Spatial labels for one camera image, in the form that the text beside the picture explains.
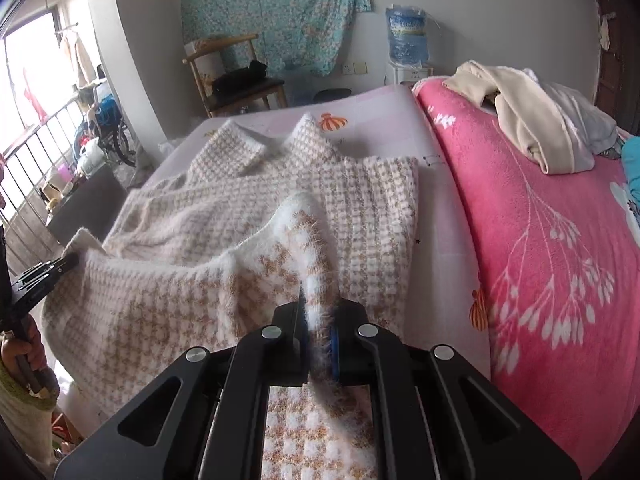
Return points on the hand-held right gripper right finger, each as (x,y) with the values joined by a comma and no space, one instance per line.
(335,355)

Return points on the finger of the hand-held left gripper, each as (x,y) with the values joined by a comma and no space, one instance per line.
(52,266)
(35,292)

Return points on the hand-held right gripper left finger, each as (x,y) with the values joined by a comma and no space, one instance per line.
(290,330)

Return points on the beige houndstooth coat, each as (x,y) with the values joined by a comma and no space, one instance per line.
(200,260)

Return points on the person's left forearm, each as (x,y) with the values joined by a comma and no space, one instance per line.
(25,420)

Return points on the hanging beige clothes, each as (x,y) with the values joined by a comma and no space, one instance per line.
(77,55)

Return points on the person's left hand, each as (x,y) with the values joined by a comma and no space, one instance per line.
(30,350)

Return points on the grey board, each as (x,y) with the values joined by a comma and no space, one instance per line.
(85,205)

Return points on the metal window railing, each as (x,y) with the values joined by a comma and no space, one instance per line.
(30,160)

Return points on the white bundle bag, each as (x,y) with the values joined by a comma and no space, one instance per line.
(92,157)

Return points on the wheelchair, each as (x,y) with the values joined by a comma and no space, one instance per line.
(110,130)

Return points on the pink patterned bed sheet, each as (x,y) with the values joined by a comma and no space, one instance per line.
(440,240)

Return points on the wooden chair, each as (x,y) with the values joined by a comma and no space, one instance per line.
(250,95)

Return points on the black round stool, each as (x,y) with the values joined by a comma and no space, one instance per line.
(332,95)

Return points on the pink floral blanket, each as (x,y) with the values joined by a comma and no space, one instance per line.
(525,210)

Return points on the black garment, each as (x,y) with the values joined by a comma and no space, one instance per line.
(240,80)

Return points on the white water dispenser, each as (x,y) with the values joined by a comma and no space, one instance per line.
(400,75)

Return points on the beige folded garment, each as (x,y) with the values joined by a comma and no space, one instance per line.
(525,110)

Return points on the blue water jug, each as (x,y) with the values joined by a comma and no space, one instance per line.
(407,35)

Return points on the turquoise floral hanging cloth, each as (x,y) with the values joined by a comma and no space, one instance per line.
(280,10)

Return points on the light grey garment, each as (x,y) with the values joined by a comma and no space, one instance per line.
(590,120)

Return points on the teal cloth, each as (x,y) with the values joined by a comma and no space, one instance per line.
(632,170)

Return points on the small white hanging cloth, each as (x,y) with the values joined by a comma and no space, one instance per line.
(605,32)

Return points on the dark wooden door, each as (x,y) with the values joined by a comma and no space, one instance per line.
(620,35)

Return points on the white wall socket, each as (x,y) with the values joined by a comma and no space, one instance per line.
(354,67)

